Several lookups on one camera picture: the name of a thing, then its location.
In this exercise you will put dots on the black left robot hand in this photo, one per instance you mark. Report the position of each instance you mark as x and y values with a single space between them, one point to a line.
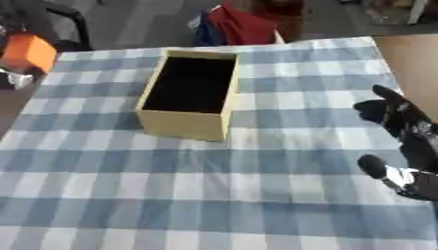
17 19

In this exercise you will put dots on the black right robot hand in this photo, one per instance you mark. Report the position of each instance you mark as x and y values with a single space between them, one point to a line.
410 130

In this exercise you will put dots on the orange block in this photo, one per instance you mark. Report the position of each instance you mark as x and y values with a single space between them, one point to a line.
29 51

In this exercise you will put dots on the tan cardboard box black inside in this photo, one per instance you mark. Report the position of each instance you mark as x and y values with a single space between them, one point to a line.
188 94

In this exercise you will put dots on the black chair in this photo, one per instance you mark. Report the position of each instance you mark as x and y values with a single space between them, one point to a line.
71 27

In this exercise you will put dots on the brown wooden cabinet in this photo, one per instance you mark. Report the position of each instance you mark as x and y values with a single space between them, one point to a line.
282 16

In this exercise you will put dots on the red and blue bag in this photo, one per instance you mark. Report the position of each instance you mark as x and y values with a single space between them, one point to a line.
236 26

